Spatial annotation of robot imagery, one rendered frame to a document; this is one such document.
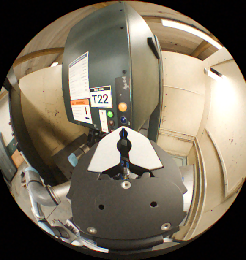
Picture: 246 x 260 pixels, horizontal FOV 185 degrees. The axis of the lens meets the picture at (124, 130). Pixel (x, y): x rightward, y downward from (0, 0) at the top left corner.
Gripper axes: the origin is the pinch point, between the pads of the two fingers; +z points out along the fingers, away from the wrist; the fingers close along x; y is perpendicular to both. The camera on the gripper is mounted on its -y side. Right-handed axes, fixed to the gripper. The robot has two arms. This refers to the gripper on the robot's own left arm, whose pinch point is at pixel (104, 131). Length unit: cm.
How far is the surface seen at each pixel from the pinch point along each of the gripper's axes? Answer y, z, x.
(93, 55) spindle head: -46, -21, 19
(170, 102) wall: -11, 81, 47
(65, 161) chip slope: 62, -30, -79
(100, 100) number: -28.8, -21.2, 21.1
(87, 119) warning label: -20.4, -21.3, 11.6
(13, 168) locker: 100, -325, -368
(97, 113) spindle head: -23.8, -21.1, 18.4
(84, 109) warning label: -25.0, -21.2, 10.5
